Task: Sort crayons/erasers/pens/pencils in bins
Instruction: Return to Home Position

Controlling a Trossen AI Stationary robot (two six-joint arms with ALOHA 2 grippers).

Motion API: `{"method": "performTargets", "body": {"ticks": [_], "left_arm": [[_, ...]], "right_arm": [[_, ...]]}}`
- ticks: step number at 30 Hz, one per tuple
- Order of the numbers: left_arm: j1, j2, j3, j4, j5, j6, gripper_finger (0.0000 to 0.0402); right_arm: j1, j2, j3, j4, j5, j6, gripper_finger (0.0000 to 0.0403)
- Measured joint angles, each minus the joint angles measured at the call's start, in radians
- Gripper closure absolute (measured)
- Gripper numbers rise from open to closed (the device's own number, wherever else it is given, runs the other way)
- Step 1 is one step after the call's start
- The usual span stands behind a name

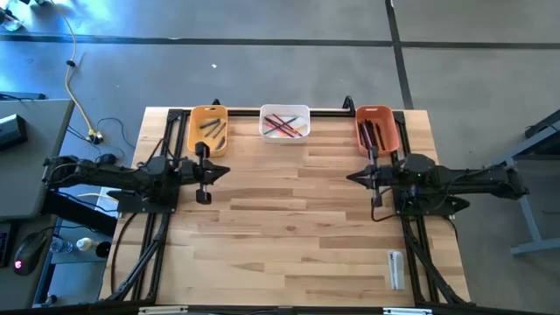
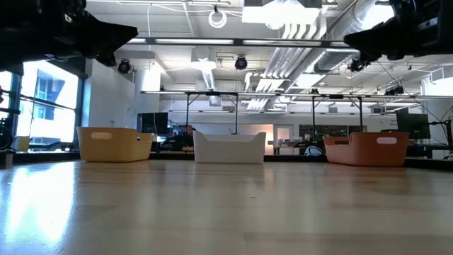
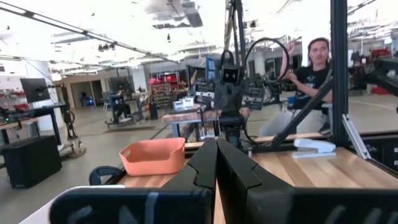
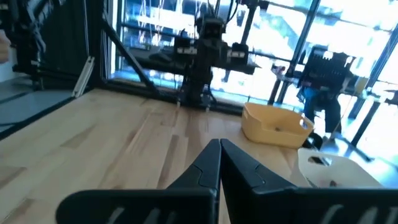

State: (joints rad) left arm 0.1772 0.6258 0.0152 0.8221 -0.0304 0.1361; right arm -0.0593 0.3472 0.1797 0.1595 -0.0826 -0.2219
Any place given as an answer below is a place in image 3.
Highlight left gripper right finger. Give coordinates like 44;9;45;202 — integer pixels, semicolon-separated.
216;138;398;224

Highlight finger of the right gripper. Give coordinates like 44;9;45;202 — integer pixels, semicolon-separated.
194;82;218;106
244;86;265;110

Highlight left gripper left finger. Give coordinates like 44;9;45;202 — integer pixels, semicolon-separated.
49;138;218;224

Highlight wooden workbench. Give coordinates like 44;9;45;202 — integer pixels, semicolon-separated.
161;107;224;138

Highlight red parts rack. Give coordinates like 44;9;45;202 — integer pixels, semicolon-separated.
148;72;182;109

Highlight coral orange plastic bin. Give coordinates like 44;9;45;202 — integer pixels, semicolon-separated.
119;137;187;177

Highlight black table clamp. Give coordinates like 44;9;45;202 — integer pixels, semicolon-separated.
89;166;124;187

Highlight person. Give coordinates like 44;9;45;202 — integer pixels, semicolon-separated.
259;37;334;138

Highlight white stapler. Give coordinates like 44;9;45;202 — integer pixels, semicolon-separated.
292;138;337;160

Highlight white plastic bin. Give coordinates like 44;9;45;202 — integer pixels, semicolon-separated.
18;185;126;224

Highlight black cabinet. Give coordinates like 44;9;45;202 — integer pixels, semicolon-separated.
1;134;63;190

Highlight black desk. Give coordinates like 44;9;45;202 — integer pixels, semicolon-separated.
0;104;66;147

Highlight black monitor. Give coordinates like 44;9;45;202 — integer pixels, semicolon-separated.
19;77;52;104

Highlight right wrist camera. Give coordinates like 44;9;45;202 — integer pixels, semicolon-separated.
221;65;241;85

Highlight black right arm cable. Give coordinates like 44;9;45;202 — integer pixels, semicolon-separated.
219;37;292;86

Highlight silver metal bracket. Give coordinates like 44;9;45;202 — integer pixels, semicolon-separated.
341;113;373;161

